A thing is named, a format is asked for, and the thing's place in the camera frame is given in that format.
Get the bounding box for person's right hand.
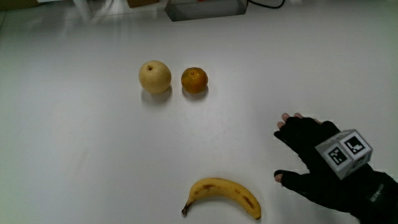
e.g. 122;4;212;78
274;112;398;224

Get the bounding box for yellow banana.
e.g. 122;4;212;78
181;177;262;220

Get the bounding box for orange tangerine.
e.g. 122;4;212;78
180;67;209;95

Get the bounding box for yellow pear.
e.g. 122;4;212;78
138;60;172;95

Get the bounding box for grey box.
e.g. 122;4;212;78
164;0;249;22

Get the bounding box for brown cardboard box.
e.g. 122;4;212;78
0;0;41;11
126;0;160;9

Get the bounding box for black cable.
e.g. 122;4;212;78
248;0;286;9

